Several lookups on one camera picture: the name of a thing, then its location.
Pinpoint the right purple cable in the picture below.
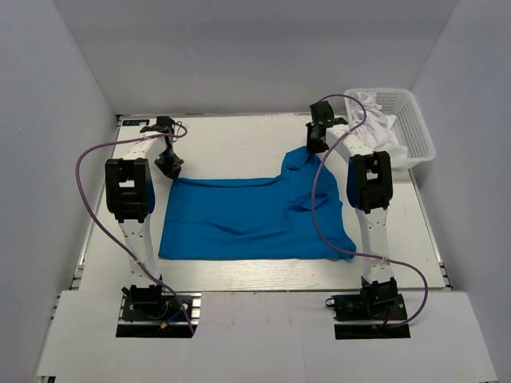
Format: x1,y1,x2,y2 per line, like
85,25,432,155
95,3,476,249
311,93,430,330

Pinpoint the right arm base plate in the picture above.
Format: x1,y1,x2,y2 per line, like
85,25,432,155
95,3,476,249
325,294,411,341

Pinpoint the purple cable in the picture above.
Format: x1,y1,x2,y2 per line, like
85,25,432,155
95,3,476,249
311,93,430,330
75,121,196,335

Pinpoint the blue t shirt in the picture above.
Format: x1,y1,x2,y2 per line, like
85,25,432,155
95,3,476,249
159,147,356,261

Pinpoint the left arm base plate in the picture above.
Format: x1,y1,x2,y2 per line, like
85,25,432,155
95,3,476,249
116,286,201,339

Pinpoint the white plastic basket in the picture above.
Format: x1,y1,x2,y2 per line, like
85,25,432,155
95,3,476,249
345,88,436,170

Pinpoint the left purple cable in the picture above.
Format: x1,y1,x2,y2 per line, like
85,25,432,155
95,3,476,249
75,121,196,335

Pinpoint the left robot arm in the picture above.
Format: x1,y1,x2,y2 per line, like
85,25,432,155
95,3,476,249
105,136,182,320

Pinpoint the white crumpled t shirt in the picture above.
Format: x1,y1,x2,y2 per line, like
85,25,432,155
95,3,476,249
352,92,408,160

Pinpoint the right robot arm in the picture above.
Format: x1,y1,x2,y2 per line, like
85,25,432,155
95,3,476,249
306,118,398,325

